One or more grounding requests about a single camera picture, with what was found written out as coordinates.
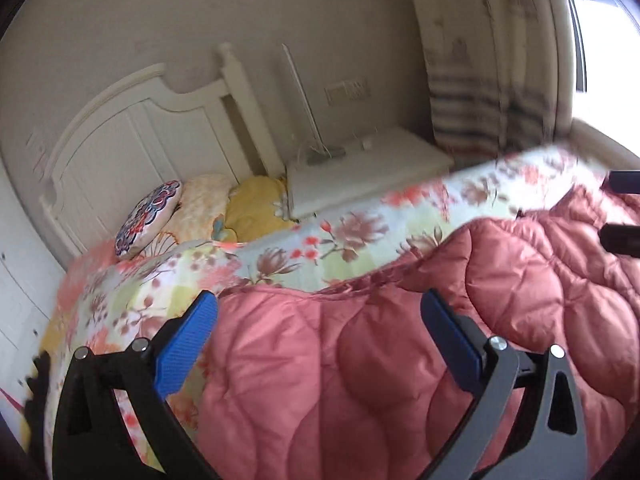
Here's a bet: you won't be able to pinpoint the pink quilted comforter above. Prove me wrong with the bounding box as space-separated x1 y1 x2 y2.
196 186 639 479

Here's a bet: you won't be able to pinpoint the black object at bedside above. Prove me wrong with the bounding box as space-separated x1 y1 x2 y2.
24 351 51 462

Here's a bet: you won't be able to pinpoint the floral bed sheet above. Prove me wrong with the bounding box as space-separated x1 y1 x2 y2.
39 143 609 470

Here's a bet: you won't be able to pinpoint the white wardrobe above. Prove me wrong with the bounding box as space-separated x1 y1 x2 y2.
0 171 63 403

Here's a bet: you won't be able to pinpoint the colourful patterned round cushion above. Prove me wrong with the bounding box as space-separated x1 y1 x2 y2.
114 180 183 260

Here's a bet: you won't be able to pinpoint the beige patterned curtain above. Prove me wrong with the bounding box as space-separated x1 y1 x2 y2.
412 0 576 166

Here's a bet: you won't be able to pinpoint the dark framed window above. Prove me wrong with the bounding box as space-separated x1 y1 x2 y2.
568 0 639 136

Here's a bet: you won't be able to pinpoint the white bedside table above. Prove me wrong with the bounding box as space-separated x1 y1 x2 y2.
286 127 454 220

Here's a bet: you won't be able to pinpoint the cream floral pillow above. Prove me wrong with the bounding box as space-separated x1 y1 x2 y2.
155 174 236 248

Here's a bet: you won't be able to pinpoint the yellow pillow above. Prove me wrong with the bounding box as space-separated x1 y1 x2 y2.
224 176 295 243

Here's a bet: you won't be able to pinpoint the white slim standing lamp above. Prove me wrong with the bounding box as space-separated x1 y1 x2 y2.
281 42 346 166

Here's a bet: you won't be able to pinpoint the white wooden headboard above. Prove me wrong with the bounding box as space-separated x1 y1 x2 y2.
40 42 284 257

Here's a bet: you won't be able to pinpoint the paper notices on wall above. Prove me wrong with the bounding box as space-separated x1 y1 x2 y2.
25 127 50 182

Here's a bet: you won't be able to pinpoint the wall power outlet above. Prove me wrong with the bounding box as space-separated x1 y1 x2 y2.
324 77 371 106

